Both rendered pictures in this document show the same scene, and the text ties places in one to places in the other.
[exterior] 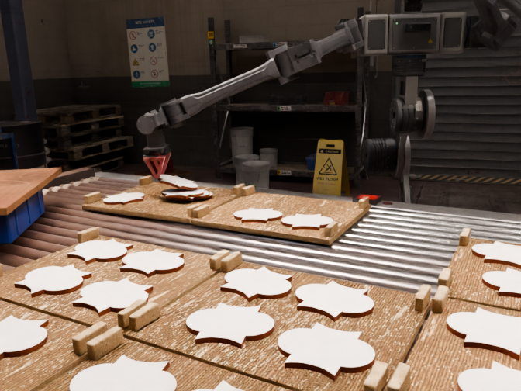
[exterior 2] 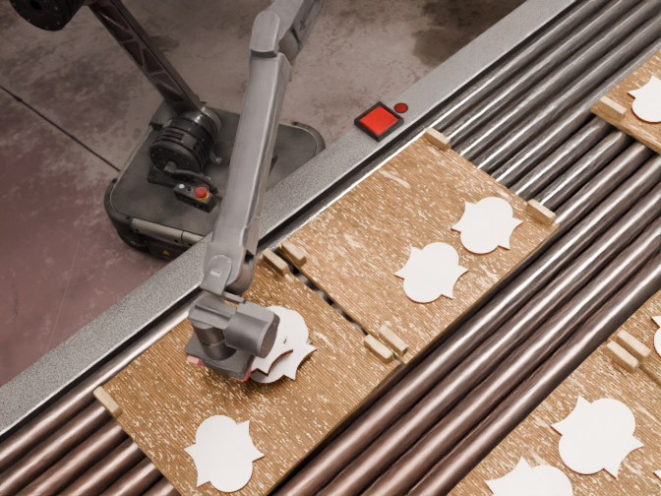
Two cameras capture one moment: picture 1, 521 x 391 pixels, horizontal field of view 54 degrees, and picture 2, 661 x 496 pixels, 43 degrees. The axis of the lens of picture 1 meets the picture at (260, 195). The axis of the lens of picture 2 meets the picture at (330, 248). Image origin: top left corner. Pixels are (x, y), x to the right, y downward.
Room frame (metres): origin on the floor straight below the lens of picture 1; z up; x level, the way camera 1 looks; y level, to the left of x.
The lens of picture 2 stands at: (1.15, 0.82, 2.24)
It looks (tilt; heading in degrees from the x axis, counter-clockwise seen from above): 55 degrees down; 297
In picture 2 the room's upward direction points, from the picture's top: 9 degrees counter-clockwise
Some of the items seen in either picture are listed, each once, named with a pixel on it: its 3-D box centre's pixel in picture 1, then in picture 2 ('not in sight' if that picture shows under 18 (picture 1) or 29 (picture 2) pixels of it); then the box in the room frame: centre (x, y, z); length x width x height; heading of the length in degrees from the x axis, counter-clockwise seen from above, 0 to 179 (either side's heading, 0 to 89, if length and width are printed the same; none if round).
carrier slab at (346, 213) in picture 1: (284, 214); (416, 238); (1.41, -0.07, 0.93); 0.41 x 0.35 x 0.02; 61
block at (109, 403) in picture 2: (146, 180); (108, 402); (1.82, 0.42, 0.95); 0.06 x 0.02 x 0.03; 153
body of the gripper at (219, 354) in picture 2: (156, 140); (218, 339); (1.61, 0.33, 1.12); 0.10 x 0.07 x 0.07; 176
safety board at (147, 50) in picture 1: (146, 53); not in sight; (7.15, 1.48, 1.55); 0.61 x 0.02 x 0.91; 68
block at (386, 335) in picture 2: (201, 211); (392, 341); (1.38, 0.17, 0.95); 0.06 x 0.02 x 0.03; 151
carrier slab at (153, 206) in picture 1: (167, 199); (245, 381); (1.61, 0.30, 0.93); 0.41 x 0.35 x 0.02; 63
